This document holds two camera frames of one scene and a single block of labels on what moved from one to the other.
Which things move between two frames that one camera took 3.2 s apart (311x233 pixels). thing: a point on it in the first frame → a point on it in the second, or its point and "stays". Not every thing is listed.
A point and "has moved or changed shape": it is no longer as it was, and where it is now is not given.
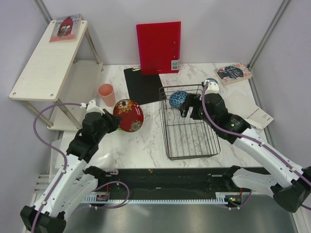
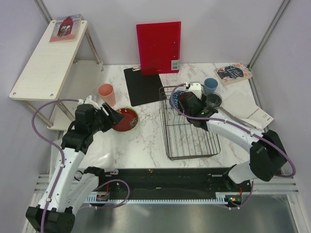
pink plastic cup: [106, 91] stays
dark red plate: [131, 114] has moved or changed shape
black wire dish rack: [186, 137] stays
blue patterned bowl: [177, 98] stays
